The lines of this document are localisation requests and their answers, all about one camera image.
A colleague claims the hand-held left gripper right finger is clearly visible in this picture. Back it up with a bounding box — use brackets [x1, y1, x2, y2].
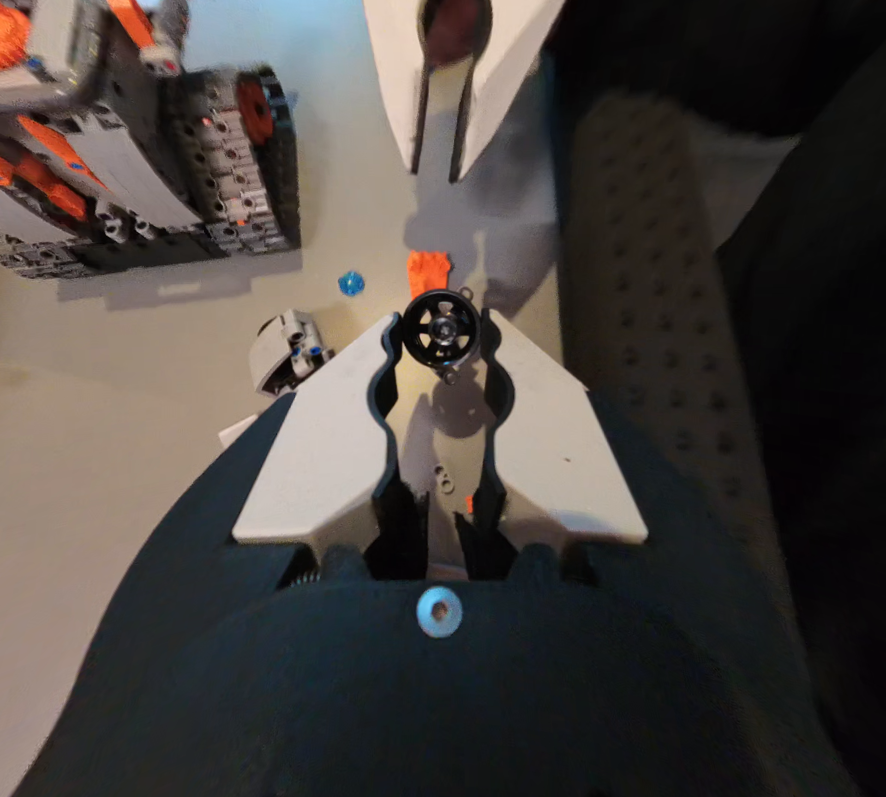
[453, 307, 649, 582]

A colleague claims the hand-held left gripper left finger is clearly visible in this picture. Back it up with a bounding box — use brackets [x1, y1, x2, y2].
[232, 314, 430, 580]

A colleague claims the black toy wheel assembly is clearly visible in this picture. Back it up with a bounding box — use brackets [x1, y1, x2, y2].
[400, 287, 483, 386]

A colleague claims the grey orange block assembly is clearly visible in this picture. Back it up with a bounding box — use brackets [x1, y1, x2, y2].
[251, 310, 335, 398]

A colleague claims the black dimpled foam pad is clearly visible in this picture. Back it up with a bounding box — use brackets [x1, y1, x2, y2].
[559, 87, 797, 604]

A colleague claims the orange wedge block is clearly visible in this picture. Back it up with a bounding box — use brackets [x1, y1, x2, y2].
[406, 250, 453, 301]

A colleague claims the tracked toy robot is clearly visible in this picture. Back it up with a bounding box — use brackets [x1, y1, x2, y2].
[0, 0, 303, 280]

